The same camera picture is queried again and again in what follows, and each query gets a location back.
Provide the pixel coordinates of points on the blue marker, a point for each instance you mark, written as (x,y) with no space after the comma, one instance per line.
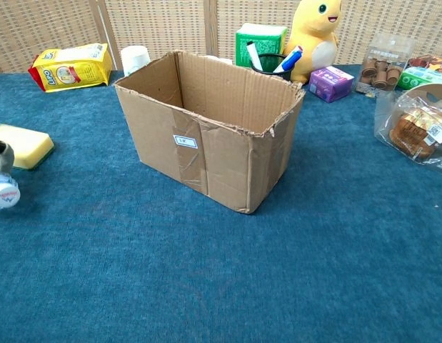
(286,61)

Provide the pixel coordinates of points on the brown snack packet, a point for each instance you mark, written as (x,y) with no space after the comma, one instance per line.
(435,62)

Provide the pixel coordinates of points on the woven folding screen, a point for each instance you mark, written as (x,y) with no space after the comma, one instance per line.
(163,25)

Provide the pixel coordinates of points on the white marker black cap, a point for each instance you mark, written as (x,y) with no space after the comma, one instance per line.
(254,55)

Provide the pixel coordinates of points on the black mesh pen holder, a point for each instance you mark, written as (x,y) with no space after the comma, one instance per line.
(267,62)

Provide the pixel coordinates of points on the yellow snack bag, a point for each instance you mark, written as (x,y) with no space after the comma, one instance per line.
(74,69)

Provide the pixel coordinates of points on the yellow plush duck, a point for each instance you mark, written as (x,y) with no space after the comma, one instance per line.
(313,35)

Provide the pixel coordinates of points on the brown cardboard box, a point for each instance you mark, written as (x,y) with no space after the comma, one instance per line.
(227,164)

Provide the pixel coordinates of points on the clear package brown cups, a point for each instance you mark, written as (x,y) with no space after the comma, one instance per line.
(381,68)

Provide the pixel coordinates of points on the yellow sponge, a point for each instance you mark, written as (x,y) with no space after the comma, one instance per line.
(31,143)

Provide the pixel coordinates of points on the clear plastic water bottle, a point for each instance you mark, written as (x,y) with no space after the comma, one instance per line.
(4,194)

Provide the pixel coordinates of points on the blue table mat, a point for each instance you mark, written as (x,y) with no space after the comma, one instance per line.
(206,268)

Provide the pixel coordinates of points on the green snack pack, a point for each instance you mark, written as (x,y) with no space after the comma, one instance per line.
(420,76)

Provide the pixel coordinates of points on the small purple box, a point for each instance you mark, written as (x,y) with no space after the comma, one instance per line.
(329,84)

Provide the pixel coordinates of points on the green tissue box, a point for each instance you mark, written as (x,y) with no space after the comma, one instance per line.
(267,39)

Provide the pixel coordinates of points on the clear bag of bread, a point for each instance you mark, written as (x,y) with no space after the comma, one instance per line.
(413,132)

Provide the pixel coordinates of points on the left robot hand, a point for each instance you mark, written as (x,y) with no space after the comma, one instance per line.
(3,157)

